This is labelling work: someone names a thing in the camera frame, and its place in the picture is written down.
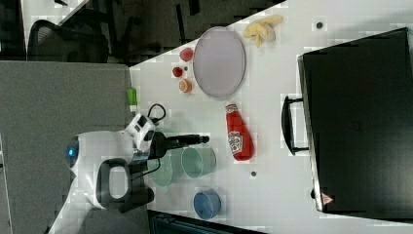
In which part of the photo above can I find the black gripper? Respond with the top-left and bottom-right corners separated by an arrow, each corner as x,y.
149,132 -> 209,160

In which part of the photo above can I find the red ketchup bottle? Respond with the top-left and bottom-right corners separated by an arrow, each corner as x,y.
225,102 -> 254,161

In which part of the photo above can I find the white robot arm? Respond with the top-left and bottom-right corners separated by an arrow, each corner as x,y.
45,130 -> 209,234

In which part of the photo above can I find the green cup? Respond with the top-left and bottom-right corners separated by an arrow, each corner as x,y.
181,144 -> 216,178

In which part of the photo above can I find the orange slice toy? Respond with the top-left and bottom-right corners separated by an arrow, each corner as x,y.
179,79 -> 192,93

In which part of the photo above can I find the blue cup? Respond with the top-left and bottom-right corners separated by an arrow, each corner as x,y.
193,188 -> 221,220

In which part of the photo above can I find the green marker object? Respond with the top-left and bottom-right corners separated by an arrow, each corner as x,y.
127,88 -> 137,112

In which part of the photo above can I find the red apple toy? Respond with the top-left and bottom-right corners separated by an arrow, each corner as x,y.
172,67 -> 183,77

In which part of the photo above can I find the black cylinder stand lower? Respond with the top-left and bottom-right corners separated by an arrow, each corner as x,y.
119,187 -> 155,214

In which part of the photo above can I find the dark storage bin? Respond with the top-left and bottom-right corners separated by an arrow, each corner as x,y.
148,210 -> 265,234

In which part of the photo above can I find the lavender round plate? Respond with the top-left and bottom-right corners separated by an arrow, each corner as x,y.
193,26 -> 245,98

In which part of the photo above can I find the red strawberry toy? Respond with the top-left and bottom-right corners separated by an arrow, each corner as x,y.
179,48 -> 194,61

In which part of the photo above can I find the peeled banana toy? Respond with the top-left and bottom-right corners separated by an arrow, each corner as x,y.
243,15 -> 283,48

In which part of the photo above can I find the black office chair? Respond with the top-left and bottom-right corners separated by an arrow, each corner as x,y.
27,19 -> 109,63

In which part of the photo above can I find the black toaster oven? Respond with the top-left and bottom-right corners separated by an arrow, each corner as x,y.
297,27 -> 413,222

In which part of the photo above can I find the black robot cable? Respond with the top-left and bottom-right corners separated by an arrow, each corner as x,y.
147,102 -> 167,125

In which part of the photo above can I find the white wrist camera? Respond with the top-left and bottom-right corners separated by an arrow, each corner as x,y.
126,113 -> 156,151

